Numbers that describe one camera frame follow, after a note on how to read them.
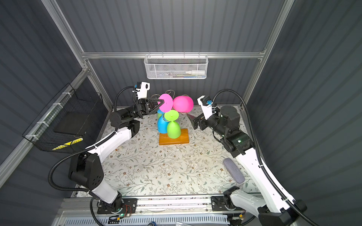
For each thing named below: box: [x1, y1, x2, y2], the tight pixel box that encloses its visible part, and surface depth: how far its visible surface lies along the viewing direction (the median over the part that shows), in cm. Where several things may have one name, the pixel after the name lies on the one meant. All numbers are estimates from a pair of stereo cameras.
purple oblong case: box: [222, 157, 246, 184], surface depth 84 cm
